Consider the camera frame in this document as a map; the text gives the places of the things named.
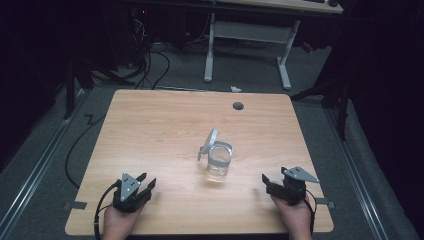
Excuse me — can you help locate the metal floor rail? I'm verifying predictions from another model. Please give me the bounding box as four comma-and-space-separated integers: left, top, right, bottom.
0, 89, 88, 240
323, 105, 390, 240

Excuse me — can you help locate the person's left hand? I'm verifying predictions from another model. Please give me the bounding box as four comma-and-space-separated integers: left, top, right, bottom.
103, 203, 145, 240

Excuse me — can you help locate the bundle of black cables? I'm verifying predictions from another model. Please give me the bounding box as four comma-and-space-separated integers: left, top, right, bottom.
131, 9, 171, 91

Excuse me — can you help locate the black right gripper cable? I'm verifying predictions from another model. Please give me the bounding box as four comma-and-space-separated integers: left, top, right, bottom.
303, 189, 317, 235

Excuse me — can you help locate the clear glass jar with lid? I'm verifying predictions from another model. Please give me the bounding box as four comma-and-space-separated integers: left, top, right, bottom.
196, 127, 235, 183

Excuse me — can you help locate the person's right hand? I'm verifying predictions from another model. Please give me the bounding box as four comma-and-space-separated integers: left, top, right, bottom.
270, 195, 313, 240

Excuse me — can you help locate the grey tape strip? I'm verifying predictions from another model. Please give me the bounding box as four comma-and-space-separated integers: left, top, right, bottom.
63, 200, 88, 211
314, 197, 336, 210

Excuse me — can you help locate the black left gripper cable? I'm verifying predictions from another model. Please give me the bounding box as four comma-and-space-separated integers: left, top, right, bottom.
93, 180, 122, 240

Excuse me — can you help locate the white framed desk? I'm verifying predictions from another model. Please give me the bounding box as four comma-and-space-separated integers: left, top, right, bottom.
203, 0, 345, 91

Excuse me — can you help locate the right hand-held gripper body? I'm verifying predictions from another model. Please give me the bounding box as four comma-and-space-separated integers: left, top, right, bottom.
266, 166, 321, 206

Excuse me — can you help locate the black floor cable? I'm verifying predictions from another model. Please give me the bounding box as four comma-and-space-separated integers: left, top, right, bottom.
64, 113, 108, 190

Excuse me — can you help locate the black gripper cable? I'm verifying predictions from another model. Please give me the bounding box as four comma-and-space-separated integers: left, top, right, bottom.
303, 189, 317, 235
93, 180, 122, 240

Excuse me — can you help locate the black metal stand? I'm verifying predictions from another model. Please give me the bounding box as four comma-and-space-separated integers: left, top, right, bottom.
289, 64, 352, 142
62, 55, 136, 121

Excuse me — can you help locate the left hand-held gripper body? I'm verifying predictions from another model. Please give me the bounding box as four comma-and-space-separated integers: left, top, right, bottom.
112, 172, 153, 214

